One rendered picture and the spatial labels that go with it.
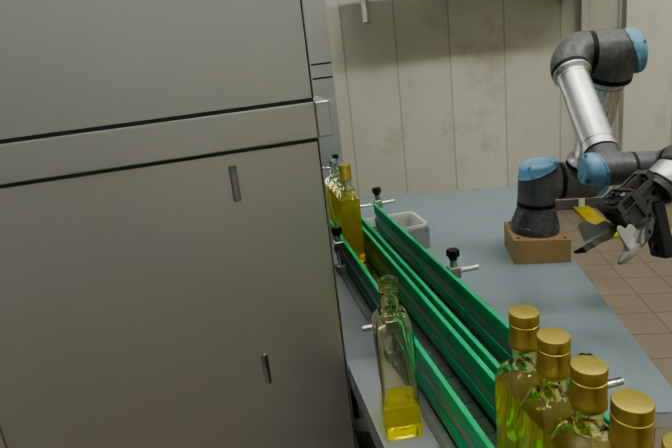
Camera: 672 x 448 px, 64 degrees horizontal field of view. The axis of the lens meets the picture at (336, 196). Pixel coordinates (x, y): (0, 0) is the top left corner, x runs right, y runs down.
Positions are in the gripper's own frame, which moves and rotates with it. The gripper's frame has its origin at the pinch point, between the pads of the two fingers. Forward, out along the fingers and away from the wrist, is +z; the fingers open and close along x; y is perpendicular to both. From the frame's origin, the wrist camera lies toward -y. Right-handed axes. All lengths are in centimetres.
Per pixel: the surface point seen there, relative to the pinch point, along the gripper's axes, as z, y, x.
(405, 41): -110, 61, -303
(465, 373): 35.1, 8.8, 11.7
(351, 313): 44, 20, -22
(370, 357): 46.4, 16.8, -3.4
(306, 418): 63, 18, -1
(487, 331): 26.1, 5.9, 1.0
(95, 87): 47, 84, 15
